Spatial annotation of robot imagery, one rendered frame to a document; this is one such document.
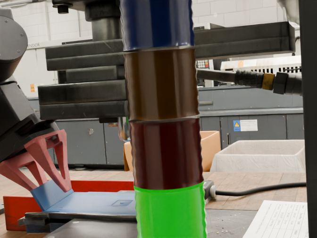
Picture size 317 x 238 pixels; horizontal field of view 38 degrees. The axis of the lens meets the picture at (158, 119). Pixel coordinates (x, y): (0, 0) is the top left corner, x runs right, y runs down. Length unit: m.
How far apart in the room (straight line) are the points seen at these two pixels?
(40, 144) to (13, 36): 0.13
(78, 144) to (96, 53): 5.51
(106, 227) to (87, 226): 0.02
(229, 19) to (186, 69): 6.93
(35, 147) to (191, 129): 0.36
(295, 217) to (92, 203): 0.35
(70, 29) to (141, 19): 8.12
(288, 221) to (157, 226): 0.54
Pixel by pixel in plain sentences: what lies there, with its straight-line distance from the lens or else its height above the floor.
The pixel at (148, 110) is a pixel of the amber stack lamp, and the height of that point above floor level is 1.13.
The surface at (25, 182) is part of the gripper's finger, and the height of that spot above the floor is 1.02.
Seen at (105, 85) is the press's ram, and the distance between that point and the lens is 0.45.
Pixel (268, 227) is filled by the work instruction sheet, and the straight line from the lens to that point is 0.74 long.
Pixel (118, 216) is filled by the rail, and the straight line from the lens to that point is 0.53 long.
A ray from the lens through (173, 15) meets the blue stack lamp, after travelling 0.23.
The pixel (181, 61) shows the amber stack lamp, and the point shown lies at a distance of 0.23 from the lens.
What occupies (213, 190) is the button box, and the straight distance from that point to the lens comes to 0.88.
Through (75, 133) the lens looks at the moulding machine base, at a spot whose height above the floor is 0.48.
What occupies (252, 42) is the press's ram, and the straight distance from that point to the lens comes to 0.44.
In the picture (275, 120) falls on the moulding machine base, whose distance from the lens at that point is 5.02.
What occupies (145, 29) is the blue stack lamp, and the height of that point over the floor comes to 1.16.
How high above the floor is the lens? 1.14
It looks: 5 degrees down
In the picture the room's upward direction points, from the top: 4 degrees counter-clockwise
